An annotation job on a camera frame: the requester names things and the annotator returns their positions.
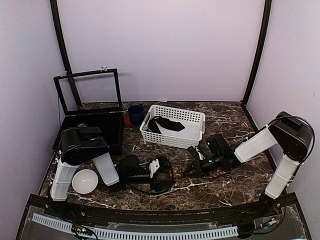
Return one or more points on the white bowl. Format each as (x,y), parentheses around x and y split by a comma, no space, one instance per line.
(85,181)

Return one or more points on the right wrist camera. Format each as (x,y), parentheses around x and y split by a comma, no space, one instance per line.
(196,152)

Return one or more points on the brown floral patterned tie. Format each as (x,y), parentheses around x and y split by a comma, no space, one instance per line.
(177,173)

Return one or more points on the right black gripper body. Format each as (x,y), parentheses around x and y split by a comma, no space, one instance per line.
(205,168)

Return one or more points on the left black frame post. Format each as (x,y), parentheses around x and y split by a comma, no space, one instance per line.
(63,50)

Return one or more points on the black tie in basket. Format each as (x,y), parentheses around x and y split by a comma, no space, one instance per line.
(164,123)

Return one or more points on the black curved front rail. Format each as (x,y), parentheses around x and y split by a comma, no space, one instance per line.
(102,206)

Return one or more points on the white perforated plastic basket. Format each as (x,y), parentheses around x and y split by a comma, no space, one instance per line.
(194,122)

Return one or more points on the right black frame post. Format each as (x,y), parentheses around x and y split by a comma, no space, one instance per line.
(258,52)

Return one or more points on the dark blue mug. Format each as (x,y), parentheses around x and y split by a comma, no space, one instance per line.
(136,114)

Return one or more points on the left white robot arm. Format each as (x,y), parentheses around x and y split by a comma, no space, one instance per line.
(79,145)

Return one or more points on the rolled tie in box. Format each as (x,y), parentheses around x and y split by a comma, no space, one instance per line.
(81,125)

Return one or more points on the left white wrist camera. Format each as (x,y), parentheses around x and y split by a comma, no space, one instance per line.
(153,167)

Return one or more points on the black frame post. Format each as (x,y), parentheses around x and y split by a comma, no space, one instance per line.
(258,52)
(63,50)

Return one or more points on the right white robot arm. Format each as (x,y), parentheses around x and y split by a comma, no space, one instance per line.
(292,136)

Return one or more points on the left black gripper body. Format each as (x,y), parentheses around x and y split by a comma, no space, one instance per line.
(132,180)

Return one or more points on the black glass-lid display box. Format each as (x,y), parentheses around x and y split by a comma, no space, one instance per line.
(93,98)

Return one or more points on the red round coaster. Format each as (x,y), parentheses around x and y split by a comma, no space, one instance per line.
(127,121)

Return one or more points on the white slotted cable duct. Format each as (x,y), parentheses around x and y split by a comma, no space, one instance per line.
(134,232)

